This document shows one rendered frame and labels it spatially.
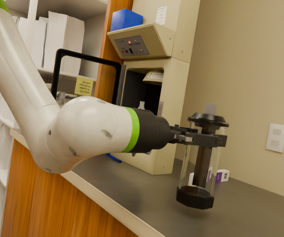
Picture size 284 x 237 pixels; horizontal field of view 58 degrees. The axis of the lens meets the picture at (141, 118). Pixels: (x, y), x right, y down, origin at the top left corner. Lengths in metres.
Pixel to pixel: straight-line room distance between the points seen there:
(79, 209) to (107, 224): 0.18
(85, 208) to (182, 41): 0.72
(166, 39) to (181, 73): 0.15
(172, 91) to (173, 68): 0.09
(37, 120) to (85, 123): 0.15
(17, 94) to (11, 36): 0.12
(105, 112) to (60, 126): 0.08
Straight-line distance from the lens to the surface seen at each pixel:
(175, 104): 1.06
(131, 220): 0.69
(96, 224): 0.89
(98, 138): 0.43
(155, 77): 1.12
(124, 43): 1.17
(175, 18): 1.09
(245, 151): 1.29
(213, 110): 0.70
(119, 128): 0.46
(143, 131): 0.49
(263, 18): 1.38
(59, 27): 2.18
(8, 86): 0.59
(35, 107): 0.56
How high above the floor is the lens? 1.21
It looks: 3 degrees down
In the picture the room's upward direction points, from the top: 9 degrees clockwise
